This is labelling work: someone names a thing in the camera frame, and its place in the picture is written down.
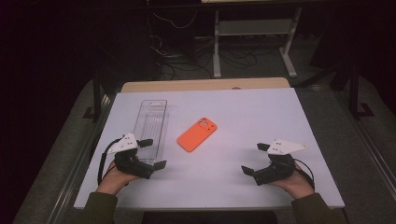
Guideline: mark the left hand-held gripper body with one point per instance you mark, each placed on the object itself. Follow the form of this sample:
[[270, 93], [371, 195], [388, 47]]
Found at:
[[129, 161]]

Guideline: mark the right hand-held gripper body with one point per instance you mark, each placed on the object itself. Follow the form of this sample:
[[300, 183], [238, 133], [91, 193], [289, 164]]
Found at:
[[278, 169]]

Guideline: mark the clear plastic tray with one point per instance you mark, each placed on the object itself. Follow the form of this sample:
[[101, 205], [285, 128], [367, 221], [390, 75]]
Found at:
[[151, 121]]

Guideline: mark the orange phone case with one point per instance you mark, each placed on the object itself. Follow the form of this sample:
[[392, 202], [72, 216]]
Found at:
[[197, 134]]

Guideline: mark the person's right hand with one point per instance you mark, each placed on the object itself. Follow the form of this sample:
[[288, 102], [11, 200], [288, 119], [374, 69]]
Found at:
[[297, 185]]

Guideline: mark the person's left hand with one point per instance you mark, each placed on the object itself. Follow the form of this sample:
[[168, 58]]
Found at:
[[113, 180]]

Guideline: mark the white table board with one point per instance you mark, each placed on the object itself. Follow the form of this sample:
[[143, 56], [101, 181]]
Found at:
[[249, 118]]

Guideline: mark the black metal stand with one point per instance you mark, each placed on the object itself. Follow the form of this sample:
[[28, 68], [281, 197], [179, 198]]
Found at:
[[96, 96], [354, 93]]

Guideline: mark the wooden table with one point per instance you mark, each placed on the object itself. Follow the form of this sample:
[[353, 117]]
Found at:
[[186, 84]]

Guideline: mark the white metal desk frame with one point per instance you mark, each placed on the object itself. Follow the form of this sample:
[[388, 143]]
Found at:
[[249, 27]]

